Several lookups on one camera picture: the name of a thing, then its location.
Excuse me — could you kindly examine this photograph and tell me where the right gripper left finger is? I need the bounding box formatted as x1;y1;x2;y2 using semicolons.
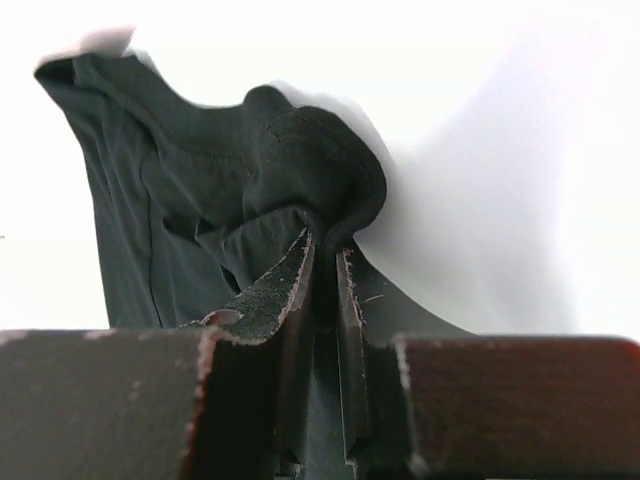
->
1;232;315;479

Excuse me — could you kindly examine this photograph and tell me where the black t-shirt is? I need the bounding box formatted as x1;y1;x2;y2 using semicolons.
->
34;54;387;330

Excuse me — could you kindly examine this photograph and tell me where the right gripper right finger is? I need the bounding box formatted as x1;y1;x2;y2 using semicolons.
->
336;248;639;479

